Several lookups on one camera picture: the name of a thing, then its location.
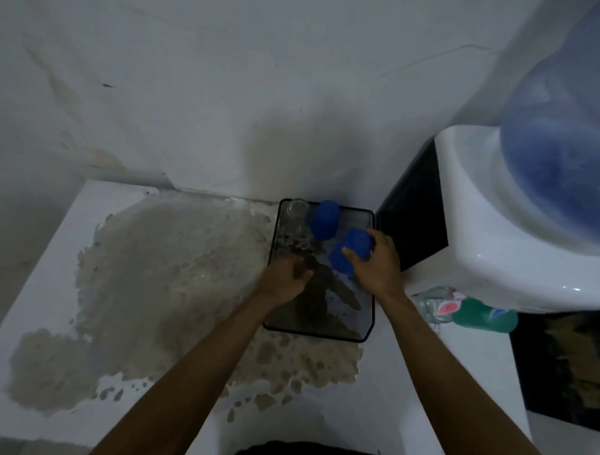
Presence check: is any person's right hand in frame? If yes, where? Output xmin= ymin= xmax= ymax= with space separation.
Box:
xmin=341 ymin=228 xmax=407 ymax=302

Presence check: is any person's left hand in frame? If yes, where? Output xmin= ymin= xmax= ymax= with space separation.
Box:
xmin=255 ymin=255 xmax=314 ymax=308

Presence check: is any blue plastic cup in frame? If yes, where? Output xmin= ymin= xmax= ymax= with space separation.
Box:
xmin=309 ymin=200 xmax=341 ymax=241
xmin=327 ymin=228 xmax=374 ymax=276

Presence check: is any dark transparent tray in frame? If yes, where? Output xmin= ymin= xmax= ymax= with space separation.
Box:
xmin=262 ymin=198 xmax=376 ymax=344

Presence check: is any clear glass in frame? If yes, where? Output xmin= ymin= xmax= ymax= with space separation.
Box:
xmin=410 ymin=286 xmax=458 ymax=329
xmin=286 ymin=198 xmax=310 ymax=235

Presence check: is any green plastic cup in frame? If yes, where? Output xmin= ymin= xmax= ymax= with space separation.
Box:
xmin=452 ymin=297 xmax=519 ymax=334

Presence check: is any person's left forearm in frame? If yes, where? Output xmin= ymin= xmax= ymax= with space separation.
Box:
xmin=91 ymin=295 xmax=278 ymax=455

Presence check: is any person's right forearm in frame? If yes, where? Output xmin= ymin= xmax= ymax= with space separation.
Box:
xmin=374 ymin=290 xmax=541 ymax=455

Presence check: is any person's black clothing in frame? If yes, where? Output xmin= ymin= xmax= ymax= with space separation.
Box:
xmin=234 ymin=439 xmax=381 ymax=455

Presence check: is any red dispenser tap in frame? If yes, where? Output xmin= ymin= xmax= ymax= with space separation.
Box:
xmin=436 ymin=292 xmax=468 ymax=318

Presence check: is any white water dispenser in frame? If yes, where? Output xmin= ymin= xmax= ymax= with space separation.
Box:
xmin=374 ymin=124 xmax=600 ymax=314

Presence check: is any blue water bottle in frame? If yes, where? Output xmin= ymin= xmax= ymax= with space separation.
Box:
xmin=499 ymin=9 xmax=600 ymax=256

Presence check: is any dark torn cardboard box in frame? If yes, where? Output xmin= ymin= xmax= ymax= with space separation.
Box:
xmin=509 ymin=309 xmax=600 ymax=432

